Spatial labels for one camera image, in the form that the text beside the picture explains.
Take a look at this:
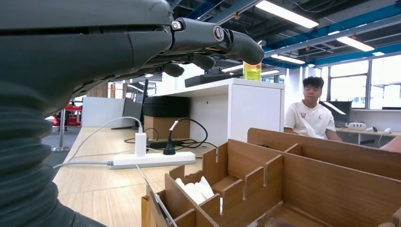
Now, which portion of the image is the person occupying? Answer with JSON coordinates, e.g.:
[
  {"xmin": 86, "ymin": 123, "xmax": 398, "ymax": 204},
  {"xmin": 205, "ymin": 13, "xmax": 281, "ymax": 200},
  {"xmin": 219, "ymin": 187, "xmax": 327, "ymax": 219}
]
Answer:
[{"xmin": 283, "ymin": 76, "xmax": 344, "ymax": 142}]

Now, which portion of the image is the thin glossy card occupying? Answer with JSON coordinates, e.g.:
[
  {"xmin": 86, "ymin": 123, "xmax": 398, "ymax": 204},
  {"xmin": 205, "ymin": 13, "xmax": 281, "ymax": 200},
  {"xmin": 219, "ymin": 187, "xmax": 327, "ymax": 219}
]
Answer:
[{"xmin": 135, "ymin": 163, "xmax": 179, "ymax": 227}]

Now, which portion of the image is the white card stack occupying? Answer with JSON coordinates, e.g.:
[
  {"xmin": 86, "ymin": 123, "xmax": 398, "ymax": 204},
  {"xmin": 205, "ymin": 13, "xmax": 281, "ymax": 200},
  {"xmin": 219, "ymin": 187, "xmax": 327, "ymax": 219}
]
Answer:
[{"xmin": 174, "ymin": 176, "xmax": 216, "ymax": 206}]

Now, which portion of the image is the light wood desk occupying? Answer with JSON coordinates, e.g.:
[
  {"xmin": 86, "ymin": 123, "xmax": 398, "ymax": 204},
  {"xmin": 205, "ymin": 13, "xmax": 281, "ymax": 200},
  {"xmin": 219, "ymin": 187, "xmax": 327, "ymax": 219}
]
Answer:
[{"xmin": 334, "ymin": 127, "xmax": 401, "ymax": 148}]

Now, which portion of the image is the white headset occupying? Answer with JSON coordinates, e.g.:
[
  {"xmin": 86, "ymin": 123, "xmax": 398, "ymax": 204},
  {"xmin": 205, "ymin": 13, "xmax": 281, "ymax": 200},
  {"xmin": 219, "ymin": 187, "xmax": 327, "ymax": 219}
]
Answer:
[{"xmin": 345, "ymin": 122, "xmax": 367, "ymax": 131}]

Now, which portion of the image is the red machine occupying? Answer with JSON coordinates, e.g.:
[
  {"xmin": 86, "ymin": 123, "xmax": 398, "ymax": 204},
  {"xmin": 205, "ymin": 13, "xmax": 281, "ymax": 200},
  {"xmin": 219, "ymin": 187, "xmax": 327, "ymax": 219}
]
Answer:
[{"xmin": 52, "ymin": 103, "xmax": 83, "ymax": 128}]

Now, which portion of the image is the white partition panel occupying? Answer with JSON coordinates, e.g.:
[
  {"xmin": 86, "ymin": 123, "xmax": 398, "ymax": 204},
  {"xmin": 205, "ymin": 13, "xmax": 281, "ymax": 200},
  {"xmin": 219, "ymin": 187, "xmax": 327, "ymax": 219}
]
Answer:
[{"xmin": 81, "ymin": 96, "xmax": 126, "ymax": 129}]

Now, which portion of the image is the black desk monitor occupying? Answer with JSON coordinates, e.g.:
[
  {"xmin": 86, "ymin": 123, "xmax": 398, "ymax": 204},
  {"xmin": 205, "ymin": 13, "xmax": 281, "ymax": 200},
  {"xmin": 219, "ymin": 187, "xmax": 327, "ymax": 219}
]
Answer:
[{"xmin": 319, "ymin": 100, "xmax": 353, "ymax": 125}]

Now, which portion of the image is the black monitor with stand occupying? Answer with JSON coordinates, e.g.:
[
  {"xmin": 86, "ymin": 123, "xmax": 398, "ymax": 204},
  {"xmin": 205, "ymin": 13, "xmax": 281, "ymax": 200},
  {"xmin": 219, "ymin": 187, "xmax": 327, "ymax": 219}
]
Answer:
[{"xmin": 110, "ymin": 79, "xmax": 149, "ymax": 131}]

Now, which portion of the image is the black bag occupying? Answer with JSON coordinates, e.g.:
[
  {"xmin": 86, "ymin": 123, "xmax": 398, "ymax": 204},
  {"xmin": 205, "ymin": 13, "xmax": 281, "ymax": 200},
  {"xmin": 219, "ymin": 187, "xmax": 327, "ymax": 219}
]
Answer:
[{"xmin": 142, "ymin": 96, "xmax": 191, "ymax": 118}]

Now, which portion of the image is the ceiling strip light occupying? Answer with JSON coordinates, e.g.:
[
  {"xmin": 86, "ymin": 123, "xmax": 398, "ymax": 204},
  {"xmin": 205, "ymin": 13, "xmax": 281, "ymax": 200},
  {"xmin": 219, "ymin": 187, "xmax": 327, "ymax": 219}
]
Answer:
[
  {"xmin": 336, "ymin": 36, "xmax": 375, "ymax": 52},
  {"xmin": 270, "ymin": 53, "xmax": 306, "ymax": 65},
  {"xmin": 254, "ymin": 0, "xmax": 320, "ymax": 29}
]

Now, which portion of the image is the white charger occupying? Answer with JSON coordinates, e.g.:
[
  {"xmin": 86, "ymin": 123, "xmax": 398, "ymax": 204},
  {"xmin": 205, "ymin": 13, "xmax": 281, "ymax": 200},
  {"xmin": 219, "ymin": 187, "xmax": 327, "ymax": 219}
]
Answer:
[{"xmin": 134, "ymin": 127, "xmax": 147, "ymax": 157}]

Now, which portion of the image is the brown cardboard box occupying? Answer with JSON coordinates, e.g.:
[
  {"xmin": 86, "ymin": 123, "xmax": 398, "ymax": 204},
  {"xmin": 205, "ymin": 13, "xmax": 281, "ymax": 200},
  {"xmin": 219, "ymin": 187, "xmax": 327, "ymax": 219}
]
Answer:
[{"xmin": 143, "ymin": 115, "xmax": 191, "ymax": 141}]

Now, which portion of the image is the cardboard divided organizer box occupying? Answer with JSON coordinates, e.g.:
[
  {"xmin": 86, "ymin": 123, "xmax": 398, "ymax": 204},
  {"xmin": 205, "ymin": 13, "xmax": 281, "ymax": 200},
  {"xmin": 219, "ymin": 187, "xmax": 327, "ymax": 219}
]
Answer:
[{"xmin": 141, "ymin": 127, "xmax": 401, "ymax": 227}]

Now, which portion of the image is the white power strip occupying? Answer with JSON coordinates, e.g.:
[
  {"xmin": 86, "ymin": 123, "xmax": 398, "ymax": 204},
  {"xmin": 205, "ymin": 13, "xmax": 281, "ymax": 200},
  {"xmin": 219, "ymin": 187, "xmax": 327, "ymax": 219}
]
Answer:
[{"xmin": 108, "ymin": 151, "xmax": 197, "ymax": 170}]

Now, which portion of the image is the black plug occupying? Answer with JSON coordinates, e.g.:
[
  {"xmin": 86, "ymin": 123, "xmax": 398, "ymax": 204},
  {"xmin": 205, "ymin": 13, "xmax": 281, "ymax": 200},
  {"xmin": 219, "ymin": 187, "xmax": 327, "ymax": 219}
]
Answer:
[{"xmin": 162, "ymin": 120, "xmax": 180, "ymax": 156}]

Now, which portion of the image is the flat black device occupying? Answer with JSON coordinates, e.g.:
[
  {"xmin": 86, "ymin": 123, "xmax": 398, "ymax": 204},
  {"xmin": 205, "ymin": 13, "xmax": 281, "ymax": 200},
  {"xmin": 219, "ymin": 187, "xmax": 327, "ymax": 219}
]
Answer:
[{"xmin": 184, "ymin": 71, "xmax": 234, "ymax": 88}]

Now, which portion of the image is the white shelf riser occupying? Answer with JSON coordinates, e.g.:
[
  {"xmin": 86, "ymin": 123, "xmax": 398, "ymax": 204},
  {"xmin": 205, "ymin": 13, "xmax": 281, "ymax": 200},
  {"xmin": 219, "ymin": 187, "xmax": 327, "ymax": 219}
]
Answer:
[{"xmin": 155, "ymin": 78, "xmax": 286, "ymax": 148}]

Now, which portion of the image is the yellow green drink carton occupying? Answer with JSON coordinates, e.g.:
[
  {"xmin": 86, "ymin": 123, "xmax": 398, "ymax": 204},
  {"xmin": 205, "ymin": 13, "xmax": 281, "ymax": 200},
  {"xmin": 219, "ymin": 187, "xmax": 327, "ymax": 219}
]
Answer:
[{"xmin": 243, "ymin": 61, "xmax": 262, "ymax": 82}]

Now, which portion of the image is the white charger cable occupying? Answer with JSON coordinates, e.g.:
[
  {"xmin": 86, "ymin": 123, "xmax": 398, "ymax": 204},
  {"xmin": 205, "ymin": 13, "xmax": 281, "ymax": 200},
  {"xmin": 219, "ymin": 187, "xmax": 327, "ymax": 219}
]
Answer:
[{"xmin": 66, "ymin": 116, "xmax": 143, "ymax": 164}]

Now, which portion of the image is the chrome stanchion post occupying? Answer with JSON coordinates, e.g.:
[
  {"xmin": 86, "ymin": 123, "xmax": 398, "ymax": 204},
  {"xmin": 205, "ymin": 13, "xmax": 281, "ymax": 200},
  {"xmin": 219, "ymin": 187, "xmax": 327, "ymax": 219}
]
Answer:
[{"xmin": 51, "ymin": 108, "xmax": 71, "ymax": 153}]

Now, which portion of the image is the grey power strip cord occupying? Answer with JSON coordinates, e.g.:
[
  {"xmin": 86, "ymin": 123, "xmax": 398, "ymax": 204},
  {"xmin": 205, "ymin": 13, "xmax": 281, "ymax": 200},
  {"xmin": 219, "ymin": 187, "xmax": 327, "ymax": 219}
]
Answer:
[{"xmin": 52, "ymin": 160, "xmax": 114, "ymax": 170}]

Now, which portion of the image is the black cable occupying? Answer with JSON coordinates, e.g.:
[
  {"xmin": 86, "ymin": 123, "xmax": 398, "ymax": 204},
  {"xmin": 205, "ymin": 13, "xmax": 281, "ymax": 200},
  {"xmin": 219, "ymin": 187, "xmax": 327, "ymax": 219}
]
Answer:
[{"xmin": 123, "ymin": 117, "xmax": 219, "ymax": 151}]

